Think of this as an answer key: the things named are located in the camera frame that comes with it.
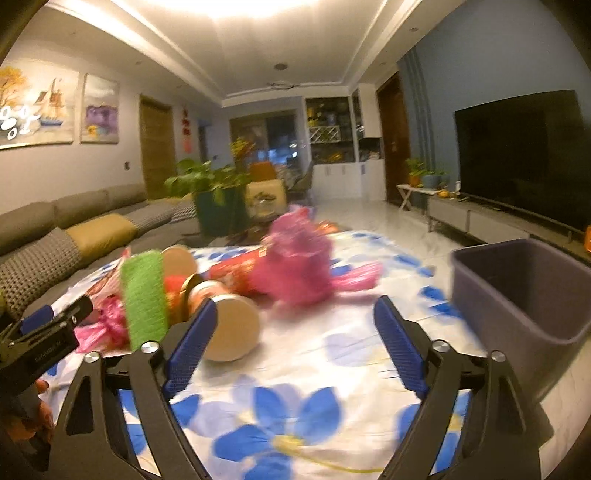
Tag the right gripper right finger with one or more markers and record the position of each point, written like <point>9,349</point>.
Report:
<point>473,422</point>

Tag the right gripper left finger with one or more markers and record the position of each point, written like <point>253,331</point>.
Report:
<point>92,440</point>

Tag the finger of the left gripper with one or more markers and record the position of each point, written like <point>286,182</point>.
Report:
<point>69,313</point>
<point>37,319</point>

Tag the red white snack bag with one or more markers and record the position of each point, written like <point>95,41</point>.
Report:
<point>110,276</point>

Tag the small pink plastic bag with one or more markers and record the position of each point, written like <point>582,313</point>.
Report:
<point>107,332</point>

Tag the green foam net sleeve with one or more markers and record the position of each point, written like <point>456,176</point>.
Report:
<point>144,298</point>

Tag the paper cup with brown print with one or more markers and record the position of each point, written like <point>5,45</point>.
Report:
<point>238,321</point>

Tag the red instant noodle cup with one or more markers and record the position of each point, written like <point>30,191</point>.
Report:
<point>236,273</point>

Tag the large pink plastic bag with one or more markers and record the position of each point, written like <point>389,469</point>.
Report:
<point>294,265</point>

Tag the purple trash bin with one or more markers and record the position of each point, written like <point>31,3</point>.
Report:
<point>528,300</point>

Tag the left hand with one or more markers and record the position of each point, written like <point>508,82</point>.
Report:
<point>20,429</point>

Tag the houndstooth cushion near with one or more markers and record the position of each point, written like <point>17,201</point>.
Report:
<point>27,274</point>

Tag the houndstooth cushion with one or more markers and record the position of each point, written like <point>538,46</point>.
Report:
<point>150,217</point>
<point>27,274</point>

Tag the mustard yellow cushion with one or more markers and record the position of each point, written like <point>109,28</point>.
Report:
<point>99,236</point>

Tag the grey sectional sofa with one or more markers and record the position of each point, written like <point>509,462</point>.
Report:
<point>25,225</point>

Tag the houndstooth cushion far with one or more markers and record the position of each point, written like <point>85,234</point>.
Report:
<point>150,217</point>

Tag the green potted plant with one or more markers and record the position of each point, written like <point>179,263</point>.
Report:
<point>218,195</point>

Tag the blue floral white tablecloth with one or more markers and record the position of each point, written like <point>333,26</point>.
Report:
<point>319,397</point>

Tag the grey tv console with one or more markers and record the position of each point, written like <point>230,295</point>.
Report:
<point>488,225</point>

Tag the orange dining chair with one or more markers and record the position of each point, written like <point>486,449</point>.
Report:
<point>262,171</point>

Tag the yellow flower bouquet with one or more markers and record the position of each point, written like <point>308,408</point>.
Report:
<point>240,149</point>

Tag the orange fruit plate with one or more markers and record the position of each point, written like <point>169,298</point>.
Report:
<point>327,228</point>

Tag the blue pot plant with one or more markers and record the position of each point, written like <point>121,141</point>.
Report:
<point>434,180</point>

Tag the small white side table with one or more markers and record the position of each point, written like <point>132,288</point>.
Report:
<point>406,191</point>

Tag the dark wooden door right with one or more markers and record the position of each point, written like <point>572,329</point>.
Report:
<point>396,137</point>

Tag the large black television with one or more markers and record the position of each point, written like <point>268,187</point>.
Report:
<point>530,153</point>

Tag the small potted plant orange pot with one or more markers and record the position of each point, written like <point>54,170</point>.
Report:
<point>417,170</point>

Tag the ceiling lamp fixture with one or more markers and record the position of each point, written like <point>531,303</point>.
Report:
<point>283,85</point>

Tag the white display cabinet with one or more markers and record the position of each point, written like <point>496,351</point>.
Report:
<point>346,145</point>

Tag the purple abstract wall painting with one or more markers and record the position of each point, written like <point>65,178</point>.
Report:
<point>100,110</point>

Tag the wooden door left wall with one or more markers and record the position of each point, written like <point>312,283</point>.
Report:
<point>157,146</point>

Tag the red wall hanging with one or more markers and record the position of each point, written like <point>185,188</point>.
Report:
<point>186,132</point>

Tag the sailboat wall painting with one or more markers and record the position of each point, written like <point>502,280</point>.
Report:
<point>37,103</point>

